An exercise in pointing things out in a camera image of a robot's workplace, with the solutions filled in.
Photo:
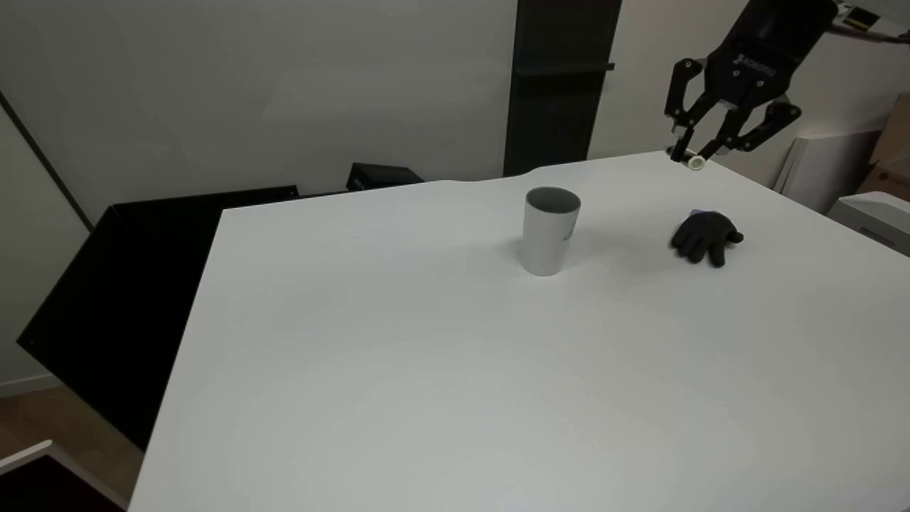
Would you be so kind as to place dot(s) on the black glove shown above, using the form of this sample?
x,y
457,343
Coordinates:
x,y
706,237

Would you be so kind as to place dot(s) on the white flat box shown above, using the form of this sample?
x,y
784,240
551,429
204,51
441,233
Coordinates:
x,y
872,220

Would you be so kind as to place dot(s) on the black side desk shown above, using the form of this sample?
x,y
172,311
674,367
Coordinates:
x,y
124,301

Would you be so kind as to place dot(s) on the brown cardboard box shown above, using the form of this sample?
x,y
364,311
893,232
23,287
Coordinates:
x,y
888,142

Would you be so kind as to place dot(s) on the white mug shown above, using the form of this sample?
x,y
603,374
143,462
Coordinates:
x,y
551,237

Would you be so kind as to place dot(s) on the black chair back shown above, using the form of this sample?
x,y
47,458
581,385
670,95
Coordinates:
x,y
380,175

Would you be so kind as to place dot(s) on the white cabinet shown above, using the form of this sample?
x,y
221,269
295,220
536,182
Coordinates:
x,y
821,170

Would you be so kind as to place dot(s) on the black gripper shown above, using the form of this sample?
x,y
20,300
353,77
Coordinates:
x,y
768,51

